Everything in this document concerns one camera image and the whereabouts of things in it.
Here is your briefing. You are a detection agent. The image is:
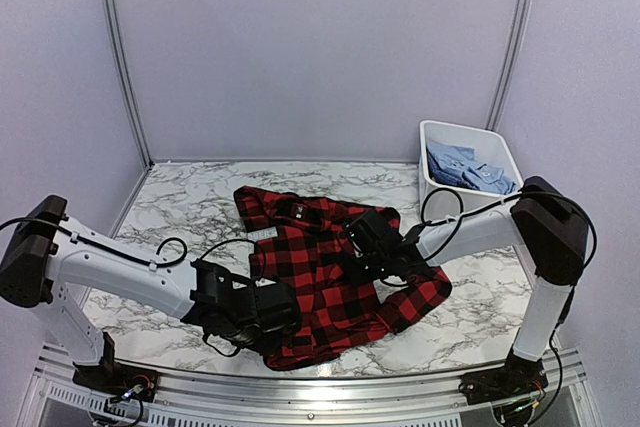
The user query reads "light blue shirt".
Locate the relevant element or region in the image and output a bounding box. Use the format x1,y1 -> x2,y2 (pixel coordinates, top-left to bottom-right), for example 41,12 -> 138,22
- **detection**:
426,141 -> 517,195

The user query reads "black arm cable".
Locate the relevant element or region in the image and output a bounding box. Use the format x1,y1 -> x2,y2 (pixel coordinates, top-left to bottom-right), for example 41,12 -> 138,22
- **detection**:
0,216 -> 269,358
369,181 -> 599,293

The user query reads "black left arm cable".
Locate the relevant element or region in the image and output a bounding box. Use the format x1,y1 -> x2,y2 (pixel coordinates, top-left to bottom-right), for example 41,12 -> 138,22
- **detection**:
0,216 -> 269,358

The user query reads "left aluminium corner post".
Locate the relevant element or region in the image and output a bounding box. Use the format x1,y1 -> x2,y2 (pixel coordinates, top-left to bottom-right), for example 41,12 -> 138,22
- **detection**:
102,0 -> 154,170

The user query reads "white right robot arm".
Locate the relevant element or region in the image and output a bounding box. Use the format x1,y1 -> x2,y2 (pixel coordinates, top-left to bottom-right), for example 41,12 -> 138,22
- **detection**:
344,176 -> 598,395

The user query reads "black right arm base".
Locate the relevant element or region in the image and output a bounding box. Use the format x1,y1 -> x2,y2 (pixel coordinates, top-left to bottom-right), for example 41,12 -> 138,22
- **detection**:
458,350 -> 548,405

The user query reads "aluminium corner post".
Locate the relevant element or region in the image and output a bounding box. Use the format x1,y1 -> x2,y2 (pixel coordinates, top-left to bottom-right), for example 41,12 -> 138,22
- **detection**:
485,0 -> 532,132
102,0 -> 154,170

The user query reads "right aluminium corner post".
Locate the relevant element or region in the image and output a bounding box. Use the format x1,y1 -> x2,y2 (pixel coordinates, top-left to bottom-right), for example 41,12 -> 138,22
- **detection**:
485,0 -> 532,132

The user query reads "white plastic laundry bin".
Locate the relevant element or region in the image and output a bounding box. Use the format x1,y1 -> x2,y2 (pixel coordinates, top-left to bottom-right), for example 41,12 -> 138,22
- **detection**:
418,120 -> 524,221

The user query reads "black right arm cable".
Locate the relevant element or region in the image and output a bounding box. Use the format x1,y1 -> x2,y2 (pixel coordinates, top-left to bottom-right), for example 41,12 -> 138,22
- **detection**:
369,181 -> 599,293

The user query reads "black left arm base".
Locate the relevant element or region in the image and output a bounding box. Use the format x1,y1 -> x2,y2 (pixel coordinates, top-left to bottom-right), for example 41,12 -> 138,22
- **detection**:
73,332 -> 159,402

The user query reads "aluminium front frame rail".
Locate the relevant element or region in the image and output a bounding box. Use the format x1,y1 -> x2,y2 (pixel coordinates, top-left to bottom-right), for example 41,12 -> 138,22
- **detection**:
14,344 -> 601,427

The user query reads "red black plaid shirt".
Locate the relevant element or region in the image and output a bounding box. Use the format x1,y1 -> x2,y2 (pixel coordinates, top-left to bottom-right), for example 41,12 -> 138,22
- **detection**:
233,186 -> 452,371

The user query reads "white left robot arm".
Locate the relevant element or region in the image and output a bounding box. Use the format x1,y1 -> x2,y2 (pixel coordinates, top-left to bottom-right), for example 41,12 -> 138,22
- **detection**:
1,195 -> 302,392

